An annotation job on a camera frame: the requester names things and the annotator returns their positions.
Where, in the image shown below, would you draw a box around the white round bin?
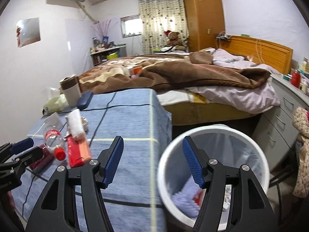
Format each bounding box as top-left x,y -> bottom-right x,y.
157,125 -> 270,226

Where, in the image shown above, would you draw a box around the red plastic cup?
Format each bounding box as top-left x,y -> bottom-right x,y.
193,190 -> 205,206

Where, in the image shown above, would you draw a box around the brown teddy bear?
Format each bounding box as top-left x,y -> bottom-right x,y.
164,30 -> 185,47

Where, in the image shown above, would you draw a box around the pale pink duvet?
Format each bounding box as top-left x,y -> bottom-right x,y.
191,48 -> 281,115

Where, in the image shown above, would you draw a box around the wooden wardrobe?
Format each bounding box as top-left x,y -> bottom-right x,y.
182,0 -> 226,52

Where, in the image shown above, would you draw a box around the brown fleece blanket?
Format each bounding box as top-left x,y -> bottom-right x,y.
77,49 -> 271,95

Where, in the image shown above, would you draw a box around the blue checked table cloth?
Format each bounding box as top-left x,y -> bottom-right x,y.
11,88 -> 173,232

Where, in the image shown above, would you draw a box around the cluttered dressing table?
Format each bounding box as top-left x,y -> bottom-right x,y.
90,45 -> 127,66

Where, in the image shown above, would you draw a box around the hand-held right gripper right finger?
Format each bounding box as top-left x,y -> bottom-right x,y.
182,136 -> 278,232

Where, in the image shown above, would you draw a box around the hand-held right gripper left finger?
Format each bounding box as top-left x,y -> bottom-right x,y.
25,136 -> 125,232

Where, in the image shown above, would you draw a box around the dark blue case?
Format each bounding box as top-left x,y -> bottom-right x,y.
77,90 -> 93,110

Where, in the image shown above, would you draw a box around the pink carton box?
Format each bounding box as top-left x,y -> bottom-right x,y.
67,135 -> 92,168

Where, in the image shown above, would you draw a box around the clear bottle with red label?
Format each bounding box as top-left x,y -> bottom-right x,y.
44,124 -> 67,161

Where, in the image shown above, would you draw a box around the green tissue pack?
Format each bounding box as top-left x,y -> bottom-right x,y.
43,87 -> 68,114

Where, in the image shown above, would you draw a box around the white air conditioner pipe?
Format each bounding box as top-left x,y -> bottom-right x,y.
77,1 -> 99,23

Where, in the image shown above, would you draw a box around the wooden bed headboard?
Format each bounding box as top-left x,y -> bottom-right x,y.
218,35 -> 294,75

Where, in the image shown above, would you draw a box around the yellow bed sheet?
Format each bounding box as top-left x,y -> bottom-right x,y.
157,88 -> 261,124

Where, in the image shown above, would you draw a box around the purple decorative branches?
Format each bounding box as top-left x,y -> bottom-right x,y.
91,19 -> 119,38

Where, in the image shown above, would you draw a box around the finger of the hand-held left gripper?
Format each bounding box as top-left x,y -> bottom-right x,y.
14,146 -> 43,168
0,138 -> 34,155

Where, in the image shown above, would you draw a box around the small window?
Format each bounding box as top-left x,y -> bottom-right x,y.
120,15 -> 142,38

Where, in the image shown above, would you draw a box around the red drink can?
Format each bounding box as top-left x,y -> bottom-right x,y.
29,144 -> 55,171

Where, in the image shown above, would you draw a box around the grey drawer cabinet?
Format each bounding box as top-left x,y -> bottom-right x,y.
252,74 -> 309,174

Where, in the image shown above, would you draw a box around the square wall mirror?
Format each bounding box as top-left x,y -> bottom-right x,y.
16,17 -> 41,47

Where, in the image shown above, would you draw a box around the white charging cable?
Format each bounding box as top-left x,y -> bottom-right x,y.
256,39 -> 263,64

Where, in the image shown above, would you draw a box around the brown and white tumbler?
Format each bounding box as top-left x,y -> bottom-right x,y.
59,74 -> 82,107

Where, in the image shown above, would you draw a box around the floral quilted cloth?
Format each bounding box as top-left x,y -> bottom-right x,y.
292,106 -> 309,199

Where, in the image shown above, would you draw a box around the clear plastic cup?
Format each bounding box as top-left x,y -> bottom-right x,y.
43,112 -> 65,132

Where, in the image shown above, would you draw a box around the patterned blue beige curtain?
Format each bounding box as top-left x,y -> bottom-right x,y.
138,0 -> 190,54

